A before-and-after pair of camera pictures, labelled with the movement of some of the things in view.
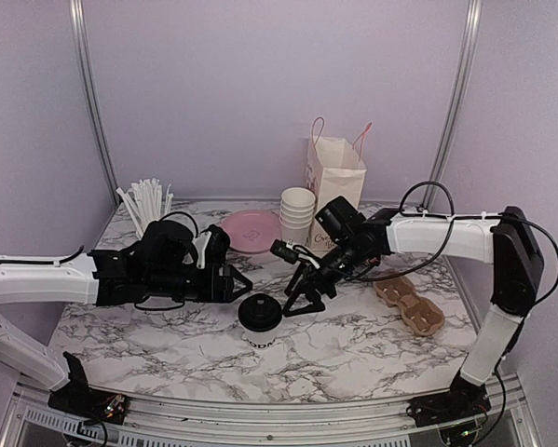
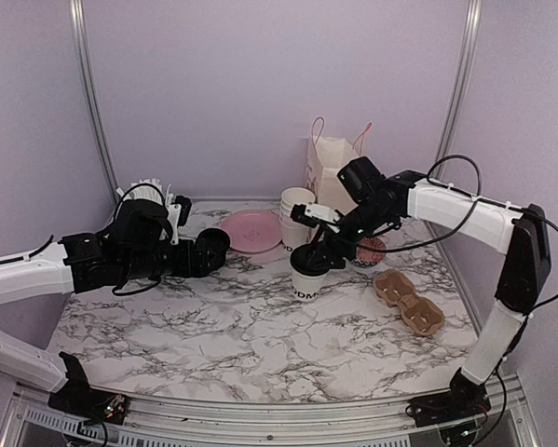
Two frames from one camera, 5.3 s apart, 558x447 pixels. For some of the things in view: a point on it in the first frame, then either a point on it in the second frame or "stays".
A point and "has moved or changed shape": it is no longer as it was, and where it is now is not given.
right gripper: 317,280 -> 333,242
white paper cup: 262,339 has moved or changed shape
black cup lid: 260,312 has moved or changed shape
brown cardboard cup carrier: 420,314 stays
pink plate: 252,230 stays
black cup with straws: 144,205 stays
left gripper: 224,294 -> 186,268
